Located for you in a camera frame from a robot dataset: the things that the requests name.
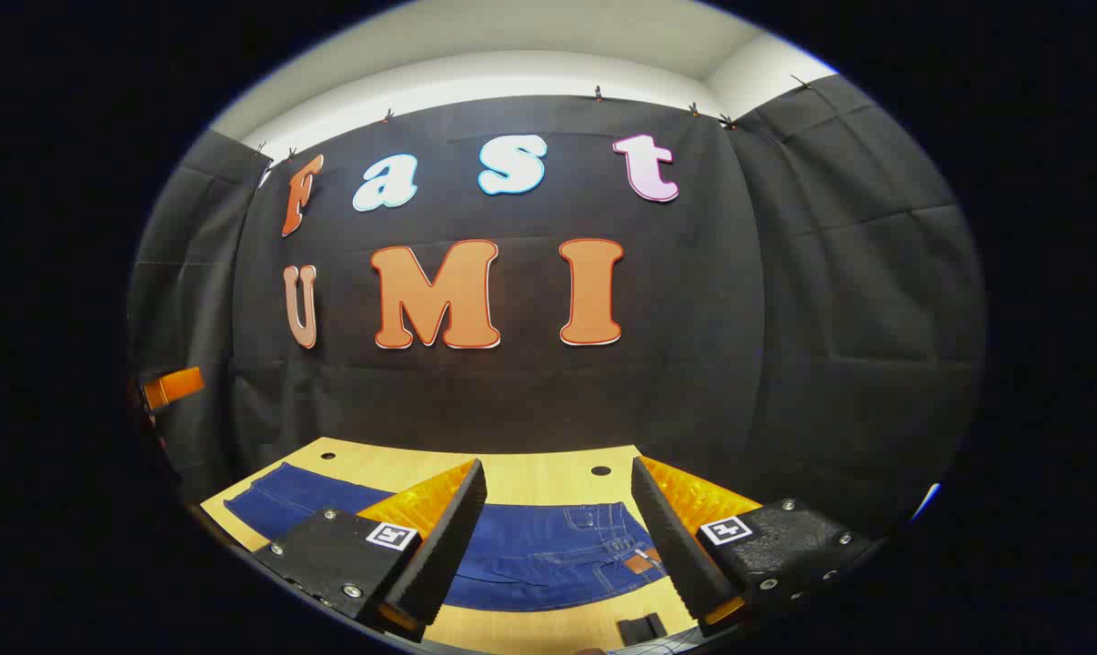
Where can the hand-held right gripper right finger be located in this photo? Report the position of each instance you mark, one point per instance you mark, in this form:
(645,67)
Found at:
(671,546)

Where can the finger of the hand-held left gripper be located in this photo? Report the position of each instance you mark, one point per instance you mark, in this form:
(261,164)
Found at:
(176,387)

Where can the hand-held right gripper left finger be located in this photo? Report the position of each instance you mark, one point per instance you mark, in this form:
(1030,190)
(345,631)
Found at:
(448,546)

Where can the blue denim jeans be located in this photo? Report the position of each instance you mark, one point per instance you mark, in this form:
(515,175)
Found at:
(539,555)

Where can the small black block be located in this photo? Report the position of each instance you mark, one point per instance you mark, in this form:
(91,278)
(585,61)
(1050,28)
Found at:
(641,628)

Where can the white patterned cloth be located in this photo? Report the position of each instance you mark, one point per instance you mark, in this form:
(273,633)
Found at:
(671,643)

